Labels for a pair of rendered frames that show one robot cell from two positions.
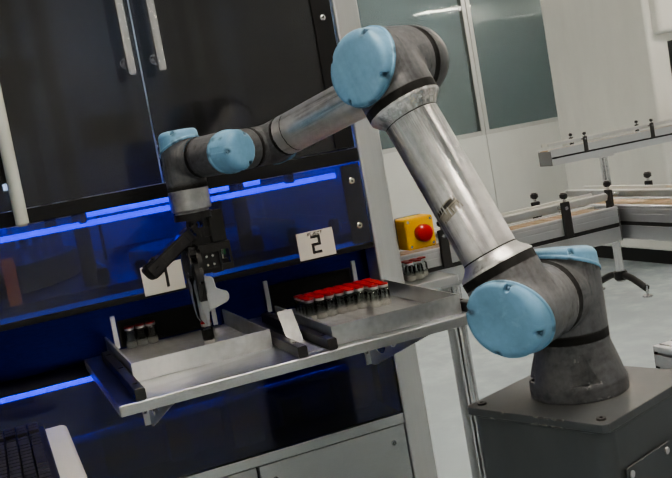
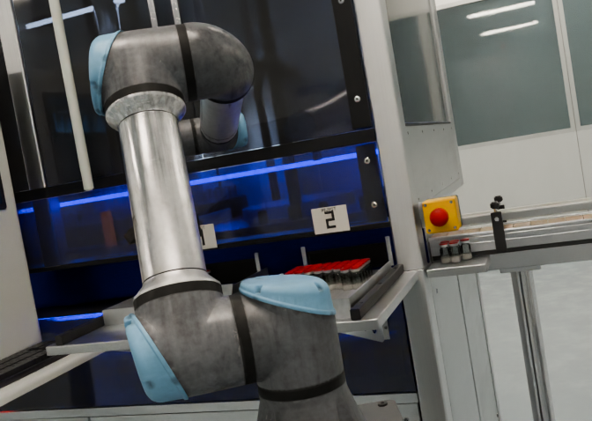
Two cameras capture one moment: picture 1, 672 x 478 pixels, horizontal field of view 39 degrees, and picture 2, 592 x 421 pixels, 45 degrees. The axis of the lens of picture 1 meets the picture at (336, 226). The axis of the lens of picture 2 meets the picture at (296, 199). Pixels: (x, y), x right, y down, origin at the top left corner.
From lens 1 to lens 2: 124 cm
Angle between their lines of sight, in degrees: 41
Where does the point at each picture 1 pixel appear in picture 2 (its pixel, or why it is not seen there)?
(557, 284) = (203, 329)
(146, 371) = (113, 318)
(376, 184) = (393, 165)
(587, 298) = (265, 350)
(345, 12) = not seen: outside the picture
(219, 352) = not seen: hidden behind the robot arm
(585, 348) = (277, 406)
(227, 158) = not seen: hidden behind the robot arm
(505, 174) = not seen: outside the picture
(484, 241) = (144, 268)
